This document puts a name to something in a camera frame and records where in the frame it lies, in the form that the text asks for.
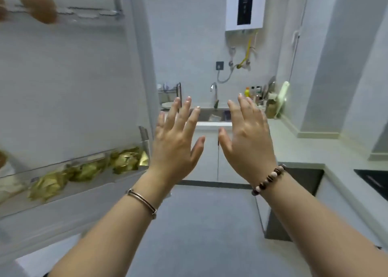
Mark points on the person's right hand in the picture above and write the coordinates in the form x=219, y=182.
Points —
x=251, y=146

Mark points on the person's left hand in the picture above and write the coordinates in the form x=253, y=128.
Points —
x=174, y=152

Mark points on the gold candies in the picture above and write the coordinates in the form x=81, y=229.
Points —
x=130, y=160
x=88, y=170
x=48, y=186

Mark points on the white refrigerator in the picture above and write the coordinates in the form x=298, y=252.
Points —
x=75, y=89

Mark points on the brown egg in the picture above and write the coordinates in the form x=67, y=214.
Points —
x=39, y=4
x=3, y=8

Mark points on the person's left forearm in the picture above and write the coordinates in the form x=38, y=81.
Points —
x=106, y=240

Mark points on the white kitchen base cabinet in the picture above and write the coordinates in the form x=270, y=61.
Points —
x=209, y=158

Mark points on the wooden knife block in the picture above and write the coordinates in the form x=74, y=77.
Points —
x=270, y=108

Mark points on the translucent plastic bag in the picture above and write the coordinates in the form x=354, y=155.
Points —
x=214, y=118

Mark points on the white bowl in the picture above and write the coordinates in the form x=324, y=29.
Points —
x=166, y=104

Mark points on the steel kitchen sink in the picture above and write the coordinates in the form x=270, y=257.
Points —
x=204, y=114

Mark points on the brown condiment bottle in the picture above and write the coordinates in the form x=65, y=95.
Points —
x=252, y=93

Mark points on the dark cap condiment bottle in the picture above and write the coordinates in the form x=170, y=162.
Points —
x=258, y=93

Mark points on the yellow detergent bottle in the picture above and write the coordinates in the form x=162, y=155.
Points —
x=247, y=92

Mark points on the silver bangle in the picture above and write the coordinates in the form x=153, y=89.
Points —
x=145, y=201

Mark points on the dark grey cabinet panel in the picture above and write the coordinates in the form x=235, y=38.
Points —
x=303, y=179

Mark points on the chrome sink faucet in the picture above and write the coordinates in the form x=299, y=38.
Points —
x=215, y=95

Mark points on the black glass gas hob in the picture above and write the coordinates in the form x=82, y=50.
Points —
x=374, y=181

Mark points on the black wall outlet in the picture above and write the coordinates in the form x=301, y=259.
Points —
x=220, y=66

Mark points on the white wall water heater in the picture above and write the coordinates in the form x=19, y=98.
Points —
x=233, y=7

